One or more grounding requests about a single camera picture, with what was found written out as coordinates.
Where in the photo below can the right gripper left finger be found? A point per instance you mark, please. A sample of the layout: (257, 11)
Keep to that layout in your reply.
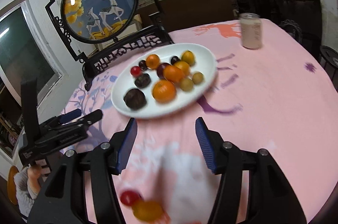
(106, 160)

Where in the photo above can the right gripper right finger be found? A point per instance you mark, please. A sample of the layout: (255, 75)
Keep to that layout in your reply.
(227, 160)

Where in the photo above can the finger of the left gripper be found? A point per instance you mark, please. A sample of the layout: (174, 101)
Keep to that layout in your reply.
(73, 132)
(61, 119)

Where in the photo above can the red cherry tomato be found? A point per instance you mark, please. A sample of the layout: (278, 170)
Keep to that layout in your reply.
(130, 197)
(136, 71)

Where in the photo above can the dark brown passion fruit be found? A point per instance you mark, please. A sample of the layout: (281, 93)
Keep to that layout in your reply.
(135, 99)

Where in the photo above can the yellow-orange kumquat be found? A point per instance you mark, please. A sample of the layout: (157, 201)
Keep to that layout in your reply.
(188, 57)
(147, 211)

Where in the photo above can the green-yellow grape front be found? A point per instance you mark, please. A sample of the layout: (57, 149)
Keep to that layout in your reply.
(186, 84)

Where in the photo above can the green-yellow grape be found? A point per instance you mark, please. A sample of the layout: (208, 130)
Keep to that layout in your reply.
(186, 84)
(197, 78)

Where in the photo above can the large orange tangerine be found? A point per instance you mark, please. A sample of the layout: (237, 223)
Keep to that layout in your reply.
(164, 91)

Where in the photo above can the grey knit sleeve forearm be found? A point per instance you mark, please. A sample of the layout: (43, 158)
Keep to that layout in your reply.
(24, 192)

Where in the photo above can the person's left hand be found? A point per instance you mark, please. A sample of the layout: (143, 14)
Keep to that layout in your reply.
(33, 175)

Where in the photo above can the white framed window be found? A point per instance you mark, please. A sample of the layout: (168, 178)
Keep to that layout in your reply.
(26, 55)

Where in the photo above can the pink printed tablecloth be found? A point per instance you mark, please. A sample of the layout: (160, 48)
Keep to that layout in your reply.
(278, 98)

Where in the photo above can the green-yellow grape right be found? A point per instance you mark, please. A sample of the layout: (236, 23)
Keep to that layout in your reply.
(197, 78)

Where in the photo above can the dark cherry left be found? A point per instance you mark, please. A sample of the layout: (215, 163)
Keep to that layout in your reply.
(143, 66)

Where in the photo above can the dark cherry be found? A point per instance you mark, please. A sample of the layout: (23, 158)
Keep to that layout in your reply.
(143, 66)
(174, 59)

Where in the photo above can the white oval plate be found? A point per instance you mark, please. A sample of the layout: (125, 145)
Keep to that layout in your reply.
(205, 62)

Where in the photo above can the orange kumquat centre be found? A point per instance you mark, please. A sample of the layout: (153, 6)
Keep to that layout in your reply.
(183, 66)

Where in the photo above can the red-purple plum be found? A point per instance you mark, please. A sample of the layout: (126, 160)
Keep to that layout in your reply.
(160, 69)

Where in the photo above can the small orange mandarin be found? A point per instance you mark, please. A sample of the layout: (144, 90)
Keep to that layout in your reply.
(152, 61)

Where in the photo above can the yellow-orange kumquat back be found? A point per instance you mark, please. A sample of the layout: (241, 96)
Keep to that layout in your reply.
(188, 57)

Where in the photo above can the dark cherry centre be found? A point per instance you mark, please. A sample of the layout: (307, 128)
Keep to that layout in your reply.
(174, 59)

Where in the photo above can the round deer art screen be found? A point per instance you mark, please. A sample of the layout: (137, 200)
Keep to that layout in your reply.
(91, 31)

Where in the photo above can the pink beverage can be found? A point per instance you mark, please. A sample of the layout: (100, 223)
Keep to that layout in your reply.
(251, 31)

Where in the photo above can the dark chair back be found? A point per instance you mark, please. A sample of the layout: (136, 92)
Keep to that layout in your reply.
(301, 19)

